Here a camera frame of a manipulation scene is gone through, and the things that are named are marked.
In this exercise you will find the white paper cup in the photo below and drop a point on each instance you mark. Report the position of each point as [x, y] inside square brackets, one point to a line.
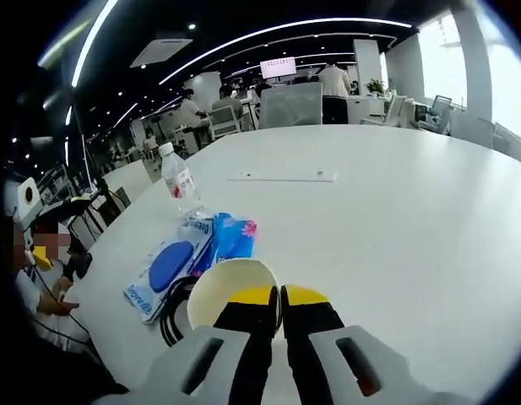
[218, 287]

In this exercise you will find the grey mesh office chair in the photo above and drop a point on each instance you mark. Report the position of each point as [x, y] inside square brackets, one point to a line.
[289, 105]

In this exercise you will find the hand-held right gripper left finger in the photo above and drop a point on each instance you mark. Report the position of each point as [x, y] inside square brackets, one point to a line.
[230, 367]

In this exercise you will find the narrow window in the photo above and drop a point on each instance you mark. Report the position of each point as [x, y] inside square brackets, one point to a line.
[441, 59]

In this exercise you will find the black stand pole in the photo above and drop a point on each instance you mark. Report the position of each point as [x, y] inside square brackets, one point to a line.
[85, 139]

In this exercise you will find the blue tissue pack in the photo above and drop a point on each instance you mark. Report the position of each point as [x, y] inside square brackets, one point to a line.
[234, 238]

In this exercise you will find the white office chair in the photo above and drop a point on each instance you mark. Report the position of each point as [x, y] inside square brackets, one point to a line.
[395, 109]

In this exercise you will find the person's clothed torso and legs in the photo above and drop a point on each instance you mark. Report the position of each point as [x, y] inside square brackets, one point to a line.
[32, 304]

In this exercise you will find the curved ceiling light strip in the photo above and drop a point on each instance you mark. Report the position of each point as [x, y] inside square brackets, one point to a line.
[285, 28]

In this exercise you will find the green potted plant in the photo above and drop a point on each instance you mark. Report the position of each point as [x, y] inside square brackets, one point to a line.
[375, 86]

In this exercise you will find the white low cabinet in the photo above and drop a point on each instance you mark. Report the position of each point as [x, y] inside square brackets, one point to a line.
[367, 109]

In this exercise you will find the dark office chair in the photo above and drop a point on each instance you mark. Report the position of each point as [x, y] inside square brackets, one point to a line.
[441, 111]

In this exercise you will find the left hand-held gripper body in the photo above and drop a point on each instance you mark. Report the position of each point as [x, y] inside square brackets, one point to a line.
[30, 206]

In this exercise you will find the blue and white wipes pack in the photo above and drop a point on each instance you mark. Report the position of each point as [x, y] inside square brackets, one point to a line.
[169, 266]

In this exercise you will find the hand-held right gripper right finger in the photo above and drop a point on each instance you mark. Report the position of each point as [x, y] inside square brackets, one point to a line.
[395, 379]

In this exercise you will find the wide window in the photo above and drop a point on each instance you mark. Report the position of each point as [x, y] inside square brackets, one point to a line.
[511, 84]

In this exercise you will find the ceiling air conditioner unit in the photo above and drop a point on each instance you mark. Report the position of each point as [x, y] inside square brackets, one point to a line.
[161, 52]

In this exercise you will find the clear plastic water bottle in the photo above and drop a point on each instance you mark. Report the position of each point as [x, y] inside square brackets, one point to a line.
[182, 181]

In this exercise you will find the wall screen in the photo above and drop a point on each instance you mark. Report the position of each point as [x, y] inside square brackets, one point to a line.
[278, 67]

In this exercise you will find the white mesh desk chair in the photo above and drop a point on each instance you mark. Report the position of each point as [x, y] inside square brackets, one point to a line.
[223, 121]

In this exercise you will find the straight ceiling light strip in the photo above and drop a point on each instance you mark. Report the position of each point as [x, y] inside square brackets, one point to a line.
[93, 38]

